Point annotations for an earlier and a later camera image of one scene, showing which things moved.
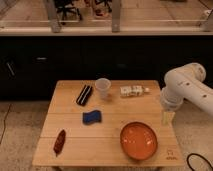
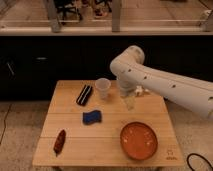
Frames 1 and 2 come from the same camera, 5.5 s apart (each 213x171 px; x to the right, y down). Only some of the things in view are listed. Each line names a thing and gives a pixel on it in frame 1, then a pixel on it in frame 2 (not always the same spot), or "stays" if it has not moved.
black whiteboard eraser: (84, 94) stays
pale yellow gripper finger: (167, 118) to (130, 102)
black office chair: (67, 5) stays
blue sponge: (91, 117) stays
